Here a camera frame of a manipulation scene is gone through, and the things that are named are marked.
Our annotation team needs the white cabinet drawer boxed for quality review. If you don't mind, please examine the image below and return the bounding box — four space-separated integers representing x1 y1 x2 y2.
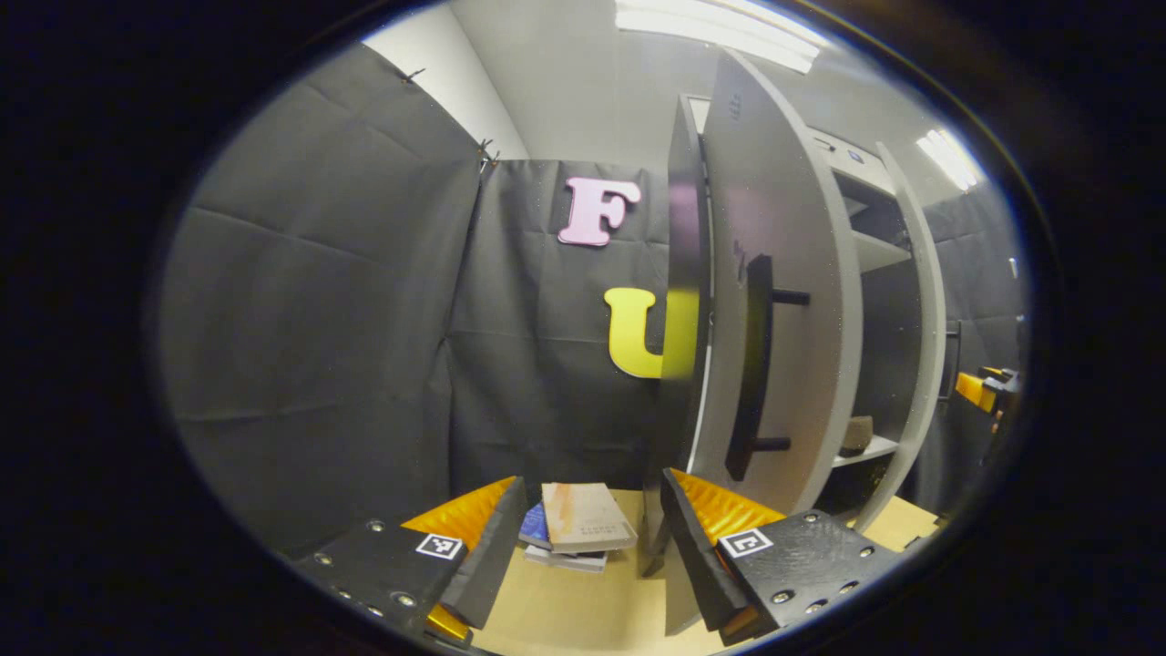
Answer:
806 128 889 197

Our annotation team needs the grey book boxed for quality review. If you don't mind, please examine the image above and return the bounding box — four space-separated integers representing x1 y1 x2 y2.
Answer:
524 544 609 573

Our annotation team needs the tan book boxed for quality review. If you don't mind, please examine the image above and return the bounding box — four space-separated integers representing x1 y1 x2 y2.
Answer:
542 483 639 554

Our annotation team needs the white and grey shoe cabinet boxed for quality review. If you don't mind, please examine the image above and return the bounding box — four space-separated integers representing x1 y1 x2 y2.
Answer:
642 91 921 579

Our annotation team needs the black door handle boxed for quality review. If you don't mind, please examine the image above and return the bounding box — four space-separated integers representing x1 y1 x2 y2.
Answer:
724 255 812 482

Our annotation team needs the small ceiling light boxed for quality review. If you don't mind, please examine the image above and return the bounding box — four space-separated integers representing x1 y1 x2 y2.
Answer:
915 128 980 192

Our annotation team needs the white shoe cabinet door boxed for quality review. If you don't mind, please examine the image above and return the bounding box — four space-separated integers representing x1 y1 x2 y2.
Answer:
852 141 948 534
692 50 864 516

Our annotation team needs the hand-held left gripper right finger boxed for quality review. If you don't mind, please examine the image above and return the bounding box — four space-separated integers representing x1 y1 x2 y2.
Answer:
660 467 903 648

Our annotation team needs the long ceiling light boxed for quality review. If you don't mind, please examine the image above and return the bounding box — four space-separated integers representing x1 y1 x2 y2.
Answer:
615 0 830 74

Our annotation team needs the blue book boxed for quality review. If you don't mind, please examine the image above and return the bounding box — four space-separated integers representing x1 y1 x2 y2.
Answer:
519 501 554 550

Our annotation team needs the black backdrop cloth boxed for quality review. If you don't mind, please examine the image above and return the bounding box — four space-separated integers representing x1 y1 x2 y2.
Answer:
157 41 698 559
920 187 1035 511

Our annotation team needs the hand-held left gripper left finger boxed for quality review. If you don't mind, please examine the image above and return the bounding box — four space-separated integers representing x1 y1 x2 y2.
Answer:
296 476 529 643

